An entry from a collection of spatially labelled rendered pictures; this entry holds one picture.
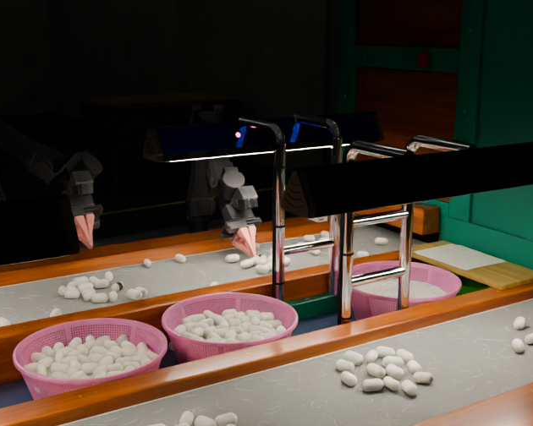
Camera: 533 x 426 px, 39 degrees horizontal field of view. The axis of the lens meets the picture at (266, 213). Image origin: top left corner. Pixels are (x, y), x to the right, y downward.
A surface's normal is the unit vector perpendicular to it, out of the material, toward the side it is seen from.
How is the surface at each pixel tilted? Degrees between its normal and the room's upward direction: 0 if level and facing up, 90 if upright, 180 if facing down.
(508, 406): 0
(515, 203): 90
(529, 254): 90
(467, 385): 0
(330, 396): 0
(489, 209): 90
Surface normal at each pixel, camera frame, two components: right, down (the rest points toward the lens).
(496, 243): -0.85, 0.12
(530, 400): 0.00, -0.97
